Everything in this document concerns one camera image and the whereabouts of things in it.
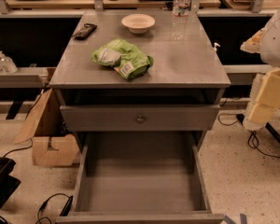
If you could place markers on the closed top grey drawer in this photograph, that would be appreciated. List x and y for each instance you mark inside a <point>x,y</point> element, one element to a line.
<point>98,118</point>

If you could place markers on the white ceramic bowl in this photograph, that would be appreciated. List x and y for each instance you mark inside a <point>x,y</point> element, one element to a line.
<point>138,23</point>

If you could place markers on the grey wooden drawer cabinet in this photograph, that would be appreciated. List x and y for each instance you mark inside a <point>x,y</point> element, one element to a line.
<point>139,104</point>

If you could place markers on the black remote control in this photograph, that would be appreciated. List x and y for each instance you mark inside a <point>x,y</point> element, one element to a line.
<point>85,31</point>

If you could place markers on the black floor equipment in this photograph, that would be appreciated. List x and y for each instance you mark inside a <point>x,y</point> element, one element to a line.
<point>8,183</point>

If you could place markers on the open middle grey drawer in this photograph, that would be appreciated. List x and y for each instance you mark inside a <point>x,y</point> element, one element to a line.
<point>140,178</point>

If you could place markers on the clear plastic water bottle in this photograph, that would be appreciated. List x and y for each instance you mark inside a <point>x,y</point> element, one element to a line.
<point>180,13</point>

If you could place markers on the brown cardboard box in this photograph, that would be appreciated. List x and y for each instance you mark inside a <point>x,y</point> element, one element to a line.
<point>51,145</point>

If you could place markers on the small white pump bottle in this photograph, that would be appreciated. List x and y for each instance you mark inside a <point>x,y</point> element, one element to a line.
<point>216,46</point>

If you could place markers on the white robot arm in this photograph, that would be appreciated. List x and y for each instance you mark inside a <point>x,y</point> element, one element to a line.
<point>266,42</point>

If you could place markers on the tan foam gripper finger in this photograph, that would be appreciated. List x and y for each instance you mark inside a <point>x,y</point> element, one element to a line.
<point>264,100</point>

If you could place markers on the clear sanitizer pump bottle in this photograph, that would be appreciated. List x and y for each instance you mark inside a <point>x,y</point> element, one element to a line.
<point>7,64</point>

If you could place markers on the green rice chip bag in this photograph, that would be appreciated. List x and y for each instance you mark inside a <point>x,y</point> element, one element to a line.
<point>124,57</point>

